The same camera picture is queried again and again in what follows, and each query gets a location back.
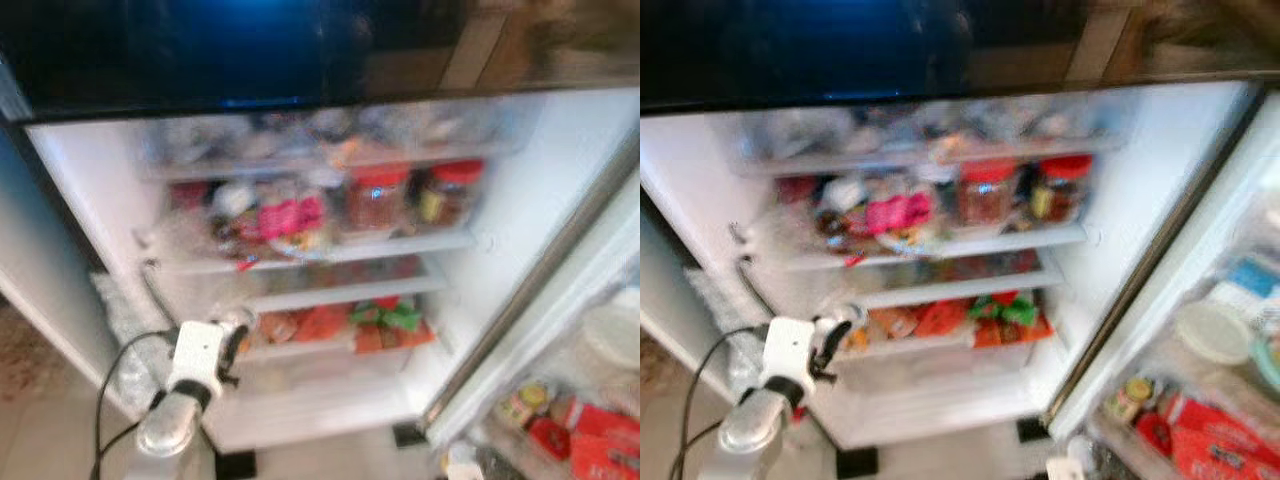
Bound teal bowl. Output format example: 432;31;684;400
1250;335;1280;397

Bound red lid jar dark contents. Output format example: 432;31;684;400
1030;155;1095;224
415;158;487;230

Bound orange food packet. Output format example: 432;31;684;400
865;300;967;347
255;305;352;347

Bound plate of assorted packets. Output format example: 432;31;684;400
205;180;337;262
815;175;947;257

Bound red carton packets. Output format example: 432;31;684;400
1135;392;1280;480
530;398;641;480

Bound white fridge crisper drawer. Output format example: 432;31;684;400
205;350;442;452
835;345;1062;447

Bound white fridge shelf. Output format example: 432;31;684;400
245;270;447;314
860;264;1063;310
770;222;1089;273
150;228;477;277

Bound fridge with black top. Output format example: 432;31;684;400
640;0;1280;453
0;0;641;457

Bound white round lid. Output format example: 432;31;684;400
582;300;641;372
1175;300;1254;367

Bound pink food package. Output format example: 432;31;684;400
865;192;937;237
255;195;327;242

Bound fridge door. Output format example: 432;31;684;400
1045;90;1280;480
425;180;641;480

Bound green and red packet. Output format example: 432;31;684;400
970;290;1052;350
350;298;437;354

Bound crinkled clear plastic bag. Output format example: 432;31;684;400
92;270;167;402
690;268;767;397

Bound red lid jar orange contents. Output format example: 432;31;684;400
345;165;414;237
955;160;1022;230

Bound clear fridge drawer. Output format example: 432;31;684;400
140;100;523;182
740;95;1136;178

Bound blue and white pack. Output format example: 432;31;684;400
1225;255;1280;322

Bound small yellow label jar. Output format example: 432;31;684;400
1105;375;1157;427
505;378;557;432

